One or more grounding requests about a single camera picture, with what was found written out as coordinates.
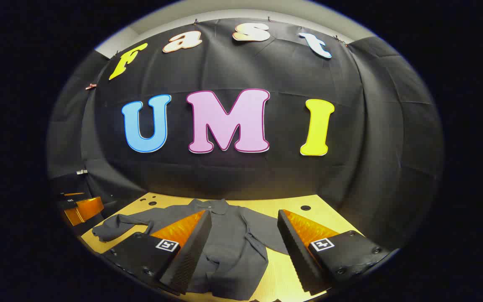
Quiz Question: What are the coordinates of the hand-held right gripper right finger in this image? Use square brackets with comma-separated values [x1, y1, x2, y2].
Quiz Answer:
[277, 209, 391, 296]

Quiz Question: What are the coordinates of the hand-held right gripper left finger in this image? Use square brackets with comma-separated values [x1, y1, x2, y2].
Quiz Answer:
[101, 210, 213, 296]

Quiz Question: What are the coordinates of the grey collared shirt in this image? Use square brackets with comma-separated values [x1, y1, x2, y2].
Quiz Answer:
[92, 198, 292, 301]

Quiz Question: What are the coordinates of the black backdrop cloth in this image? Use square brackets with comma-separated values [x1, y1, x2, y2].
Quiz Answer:
[47, 18, 445, 252]

